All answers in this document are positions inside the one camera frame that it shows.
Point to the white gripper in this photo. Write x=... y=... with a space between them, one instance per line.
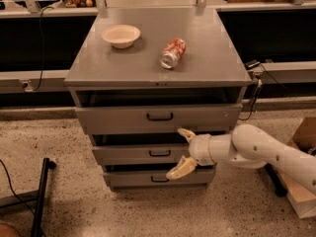
x=199 y=149

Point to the grey drawer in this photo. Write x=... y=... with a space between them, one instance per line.
x=142 y=148
x=100 y=113
x=138 y=176

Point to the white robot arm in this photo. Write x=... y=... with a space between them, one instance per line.
x=246 y=146

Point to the grey top drawer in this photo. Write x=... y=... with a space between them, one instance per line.
x=100 y=113

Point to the grey bottom drawer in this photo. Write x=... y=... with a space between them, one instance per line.
x=138 y=176

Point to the grey metal drawer cabinet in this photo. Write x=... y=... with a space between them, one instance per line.
x=210 y=65

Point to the orange soda can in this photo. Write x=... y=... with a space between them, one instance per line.
x=172 y=53

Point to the black power adapter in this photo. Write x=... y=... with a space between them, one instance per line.
x=252 y=64

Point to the white paper bowl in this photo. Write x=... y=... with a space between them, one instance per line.
x=121 y=36

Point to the black metal leg left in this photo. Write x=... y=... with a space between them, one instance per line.
x=47 y=164

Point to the wall power outlet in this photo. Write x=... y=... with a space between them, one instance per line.
x=27 y=85

